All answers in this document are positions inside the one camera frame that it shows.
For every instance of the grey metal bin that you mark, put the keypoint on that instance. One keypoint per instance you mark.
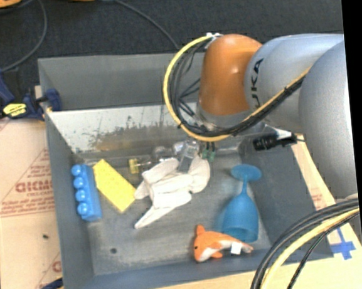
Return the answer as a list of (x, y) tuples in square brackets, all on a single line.
[(164, 239)]

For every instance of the blue studded toy block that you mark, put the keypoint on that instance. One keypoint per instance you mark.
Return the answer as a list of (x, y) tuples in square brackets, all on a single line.
[(86, 193)]

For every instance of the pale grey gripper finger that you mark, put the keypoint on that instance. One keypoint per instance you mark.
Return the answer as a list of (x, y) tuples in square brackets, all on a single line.
[(187, 160), (178, 148)]

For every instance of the white glove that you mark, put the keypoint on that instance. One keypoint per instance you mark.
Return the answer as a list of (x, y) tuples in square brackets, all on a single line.
[(169, 189)]

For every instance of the black cylinder on white bracket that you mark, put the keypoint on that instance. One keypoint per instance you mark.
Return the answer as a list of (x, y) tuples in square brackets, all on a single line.
[(264, 143)]

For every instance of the brown cardboard board, red print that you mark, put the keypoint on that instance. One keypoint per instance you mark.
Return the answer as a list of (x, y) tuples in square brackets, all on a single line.
[(23, 217)]

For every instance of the blue plastic wine glass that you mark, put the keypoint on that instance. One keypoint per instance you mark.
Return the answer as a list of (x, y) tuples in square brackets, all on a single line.
[(239, 214)]

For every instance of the clear bottle with yellow cap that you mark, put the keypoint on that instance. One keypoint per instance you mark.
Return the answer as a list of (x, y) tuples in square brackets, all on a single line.
[(134, 166)]

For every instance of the orange and white toy fish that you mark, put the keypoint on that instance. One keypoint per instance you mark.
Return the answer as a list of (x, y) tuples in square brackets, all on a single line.
[(208, 243)]

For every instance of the yellow sponge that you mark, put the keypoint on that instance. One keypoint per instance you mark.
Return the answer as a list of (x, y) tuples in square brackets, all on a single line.
[(113, 184)]

